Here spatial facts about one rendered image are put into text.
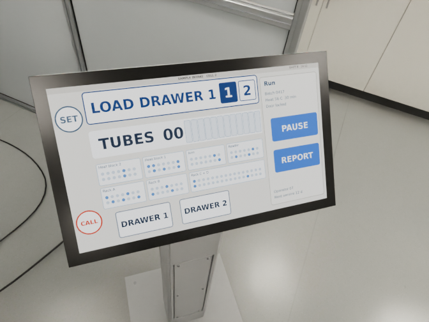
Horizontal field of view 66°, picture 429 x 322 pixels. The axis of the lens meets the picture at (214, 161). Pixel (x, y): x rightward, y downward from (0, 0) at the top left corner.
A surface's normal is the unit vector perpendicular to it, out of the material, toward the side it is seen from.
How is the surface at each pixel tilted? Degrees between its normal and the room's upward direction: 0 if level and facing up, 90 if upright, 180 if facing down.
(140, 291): 5
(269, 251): 0
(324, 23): 90
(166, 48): 90
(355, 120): 0
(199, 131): 50
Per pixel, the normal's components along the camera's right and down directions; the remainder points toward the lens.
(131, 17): -0.41, 0.65
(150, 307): 0.01, -0.65
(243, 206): 0.29, 0.13
